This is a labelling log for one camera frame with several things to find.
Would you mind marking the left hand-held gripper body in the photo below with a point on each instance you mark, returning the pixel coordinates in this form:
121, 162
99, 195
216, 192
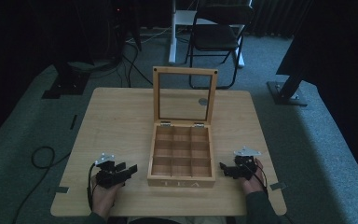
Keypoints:
108, 177

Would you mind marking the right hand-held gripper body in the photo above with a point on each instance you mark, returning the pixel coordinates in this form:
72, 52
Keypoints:
245, 166

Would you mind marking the wooden tea box with lid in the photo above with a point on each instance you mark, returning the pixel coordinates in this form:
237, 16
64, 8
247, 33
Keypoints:
181, 149

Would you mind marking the person's right hand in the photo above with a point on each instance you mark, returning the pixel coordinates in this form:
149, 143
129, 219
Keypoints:
254, 182

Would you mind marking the person's left hand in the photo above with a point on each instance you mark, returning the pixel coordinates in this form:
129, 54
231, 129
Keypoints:
103, 199

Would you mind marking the grey tape piece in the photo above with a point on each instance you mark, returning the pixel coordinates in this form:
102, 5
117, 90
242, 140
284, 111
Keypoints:
62, 189
278, 186

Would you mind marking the black tape strip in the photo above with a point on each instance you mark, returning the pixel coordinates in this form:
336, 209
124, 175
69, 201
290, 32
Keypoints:
73, 121

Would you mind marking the grey round sticker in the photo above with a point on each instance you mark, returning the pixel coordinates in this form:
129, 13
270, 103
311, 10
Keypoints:
203, 101

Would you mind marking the black slanted stand with base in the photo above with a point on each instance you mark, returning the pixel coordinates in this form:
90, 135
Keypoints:
287, 90

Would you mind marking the black folding chair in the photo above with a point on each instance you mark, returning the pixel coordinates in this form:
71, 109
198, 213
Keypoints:
216, 37
175, 31

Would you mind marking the black stand base plate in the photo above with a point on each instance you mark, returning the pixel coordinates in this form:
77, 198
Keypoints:
66, 84

